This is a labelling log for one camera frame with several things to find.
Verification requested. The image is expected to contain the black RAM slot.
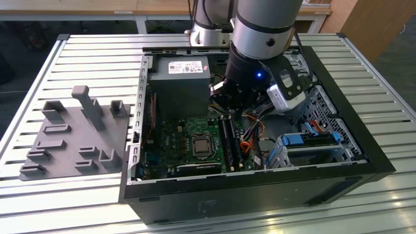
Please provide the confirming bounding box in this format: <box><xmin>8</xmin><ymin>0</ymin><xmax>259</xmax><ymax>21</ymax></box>
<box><xmin>219</xmin><ymin>116</ymin><xmax>232</xmax><ymax>173</ymax></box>

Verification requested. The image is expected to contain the silver power supply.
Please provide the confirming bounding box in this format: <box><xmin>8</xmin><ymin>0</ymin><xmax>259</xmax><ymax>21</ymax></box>
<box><xmin>148</xmin><ymin>55</ymin><xmax>212</xmax><ymax>117</ymax></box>

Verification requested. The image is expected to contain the perforated silver drive cage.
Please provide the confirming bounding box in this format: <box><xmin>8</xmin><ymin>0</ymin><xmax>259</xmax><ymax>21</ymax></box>
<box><xmin>264</xmin><ymin>52</ymin><xmax>371</xmax><ymax>171</ymax></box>

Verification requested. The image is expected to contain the CPU socket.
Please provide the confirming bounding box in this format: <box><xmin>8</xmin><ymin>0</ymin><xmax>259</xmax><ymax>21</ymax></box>
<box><xmin>190</xmin><ymin>133</ymin><xmax>215</xmax><ymax>161</ymax></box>

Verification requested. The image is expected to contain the blue disk carrier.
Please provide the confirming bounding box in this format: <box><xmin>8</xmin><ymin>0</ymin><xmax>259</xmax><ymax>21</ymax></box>
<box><xmin>280</xmin><ymin>133</ymin><xmax>342</xmax><ymax>148</ymax></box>
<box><xmin>267</xmin><ymin>146</ymin><xmax>288</xmax><ymax>170</ymax></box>

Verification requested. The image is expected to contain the silver CPU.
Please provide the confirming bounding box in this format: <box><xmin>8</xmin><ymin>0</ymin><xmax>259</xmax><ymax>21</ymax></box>
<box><xmin>194</xmin><ymin>140</ymin><xmax>211</xmax><ymax>154</ymax></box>

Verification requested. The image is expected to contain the green motherboard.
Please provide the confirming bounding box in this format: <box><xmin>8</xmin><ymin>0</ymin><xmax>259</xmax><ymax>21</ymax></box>
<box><xmin>142</xmin><ymin>117</ymin><xmax>248</xmax><ymax>182</ymax></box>

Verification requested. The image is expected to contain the black graphics card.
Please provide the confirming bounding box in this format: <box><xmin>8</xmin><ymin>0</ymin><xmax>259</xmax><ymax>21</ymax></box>
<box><xmin>175</xmin><ymin>162</ymin><xmax>223</xmax><ymax>176</ymax></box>

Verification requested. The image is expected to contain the wooden cabinet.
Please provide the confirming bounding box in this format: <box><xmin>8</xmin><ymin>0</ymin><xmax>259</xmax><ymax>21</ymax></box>
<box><xmin>320</xmin><ymin>0</ymin><xmax>416</xmax><ymax>63</ymax></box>

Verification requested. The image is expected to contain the black PC case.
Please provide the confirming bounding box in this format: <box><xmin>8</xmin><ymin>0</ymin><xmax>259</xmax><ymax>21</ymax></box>
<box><xmin>118</xmin><ymin>33</ymin><xmax>398</xmax><ymax>226</ymax></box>

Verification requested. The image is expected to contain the wooden top desk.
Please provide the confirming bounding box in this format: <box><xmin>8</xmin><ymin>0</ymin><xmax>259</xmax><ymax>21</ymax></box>
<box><xmin>0</xmin><ymin>0</ymin><xmax>332</xmax><ymax>35</ymax></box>

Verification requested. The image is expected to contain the grey parts rack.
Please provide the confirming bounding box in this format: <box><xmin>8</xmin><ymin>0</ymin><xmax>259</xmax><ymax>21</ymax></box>
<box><xmin>19</xmin><ymin>85</ymin><xmax>134</xmax><ymax>181</ymax></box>

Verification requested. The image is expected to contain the black camera bracket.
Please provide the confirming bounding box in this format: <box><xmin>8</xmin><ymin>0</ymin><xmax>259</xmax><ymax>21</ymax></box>
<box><xmin>260</xmin><ymin>57</ymin><xmax>318</xmax><ymax>100</ymax></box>

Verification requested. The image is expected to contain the yellow black wire bundle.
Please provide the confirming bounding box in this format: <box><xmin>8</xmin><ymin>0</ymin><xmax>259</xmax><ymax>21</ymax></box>
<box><xmin>208</xmin><ymin>103</ymin><xmax>226</xmax><ymax>116</ymax></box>

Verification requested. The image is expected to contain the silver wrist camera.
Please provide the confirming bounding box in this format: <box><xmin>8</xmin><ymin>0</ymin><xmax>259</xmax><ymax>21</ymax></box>
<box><xmin>266</xmin><ymin>84</ymin><xmax>307</xmax><ymax>113</ymax></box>

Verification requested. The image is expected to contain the black flat cable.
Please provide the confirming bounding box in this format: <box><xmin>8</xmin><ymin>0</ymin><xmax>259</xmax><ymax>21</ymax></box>
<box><xmin>256</xmin><ymin>104</ymin><xmax>278</xmax><ymax>121</ymax></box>

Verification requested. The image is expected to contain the white grey wire bundle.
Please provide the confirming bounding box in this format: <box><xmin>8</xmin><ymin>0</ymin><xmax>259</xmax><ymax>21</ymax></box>
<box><xmin>242</xmin><ymin>119</ymin><xmax>266</xmax><ymax>143</ymax></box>

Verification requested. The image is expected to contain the red yellow orange wire bundle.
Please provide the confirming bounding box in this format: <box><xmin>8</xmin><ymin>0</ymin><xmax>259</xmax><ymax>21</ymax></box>
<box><xmin>239</xmin><ymin>142</ymin><xmax>255</xmax><ymax>155</ymax></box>

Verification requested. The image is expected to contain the blue flat wire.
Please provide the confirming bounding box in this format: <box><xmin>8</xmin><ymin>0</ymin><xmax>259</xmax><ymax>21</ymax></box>
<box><xmin>304</xmin><ymin>123</ymin><xmax>319</xmax><ymax>137</ymax></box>

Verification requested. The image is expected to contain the orange flat wire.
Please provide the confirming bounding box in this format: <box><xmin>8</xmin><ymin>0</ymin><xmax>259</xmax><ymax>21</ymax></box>
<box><xmin>311</xmin><ymin>120</ymin><xmax>330</xmax><ymax>134</ymax></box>

